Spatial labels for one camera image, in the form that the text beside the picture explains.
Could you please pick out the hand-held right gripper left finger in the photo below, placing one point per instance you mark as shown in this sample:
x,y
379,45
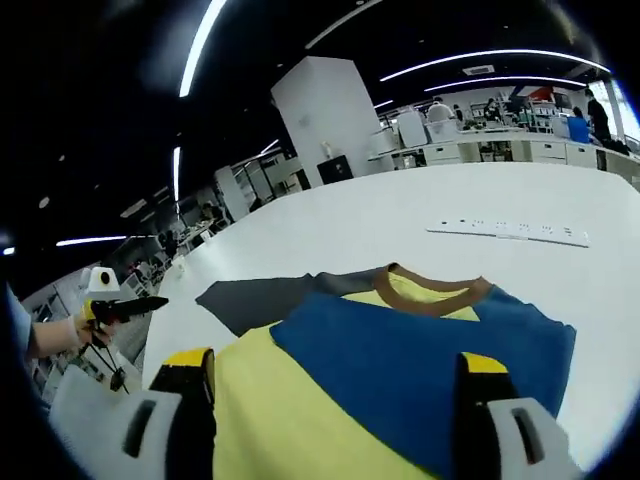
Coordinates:
x,y
165,425

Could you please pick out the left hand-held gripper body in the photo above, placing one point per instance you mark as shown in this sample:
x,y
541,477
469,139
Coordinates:
x,y
100,285

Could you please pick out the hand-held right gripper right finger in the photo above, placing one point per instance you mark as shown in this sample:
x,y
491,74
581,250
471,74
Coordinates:
x,y
525,430

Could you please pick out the yellow grey blue garment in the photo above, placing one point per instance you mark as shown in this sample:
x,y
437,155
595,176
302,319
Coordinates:
x,y
350,350

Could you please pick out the person's left hand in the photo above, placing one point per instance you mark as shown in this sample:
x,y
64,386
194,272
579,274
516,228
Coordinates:
x,y
97,335

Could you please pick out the person's light grey trousers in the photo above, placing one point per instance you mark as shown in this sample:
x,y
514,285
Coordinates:
x,y
90,400

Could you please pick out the white socket panel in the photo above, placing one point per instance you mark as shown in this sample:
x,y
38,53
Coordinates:
x,y
510,231

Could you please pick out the black cabinet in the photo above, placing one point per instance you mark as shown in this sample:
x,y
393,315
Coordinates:
x,y
336,170

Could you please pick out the curved ceiling light strip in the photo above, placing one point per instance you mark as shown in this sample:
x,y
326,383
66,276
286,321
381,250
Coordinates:
x,y
197,45

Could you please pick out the white pillar with black cabinet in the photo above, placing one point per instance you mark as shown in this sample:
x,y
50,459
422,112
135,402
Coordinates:
x,y
325,110

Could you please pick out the row of white cabinets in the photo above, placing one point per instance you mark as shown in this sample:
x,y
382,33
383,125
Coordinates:
x,y
525,147

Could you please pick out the tall white machine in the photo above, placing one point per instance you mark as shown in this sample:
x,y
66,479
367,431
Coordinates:
x,y
411,129

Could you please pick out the short ceiling light strip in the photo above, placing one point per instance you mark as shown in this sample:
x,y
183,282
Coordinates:
x,y
500,80

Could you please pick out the ceiling air vent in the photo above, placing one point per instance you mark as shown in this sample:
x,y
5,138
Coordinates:
x,y
478,70

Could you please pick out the long ceiling light strip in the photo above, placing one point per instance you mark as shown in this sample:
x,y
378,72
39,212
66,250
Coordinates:
x,y
500,53

